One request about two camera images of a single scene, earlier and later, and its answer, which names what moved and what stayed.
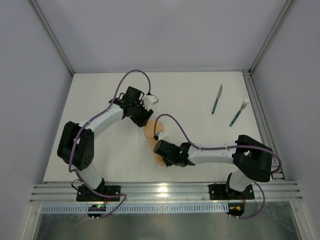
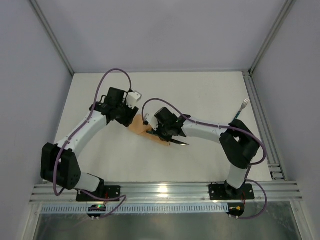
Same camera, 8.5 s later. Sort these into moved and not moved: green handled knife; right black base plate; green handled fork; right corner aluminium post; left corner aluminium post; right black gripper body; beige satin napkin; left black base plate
Moved: beige satin napkin; right black gripper body; green handled knife
Not moved: left black base plate; right corner aluminium post; green handled fork; left corner aluminium post; right black base plate
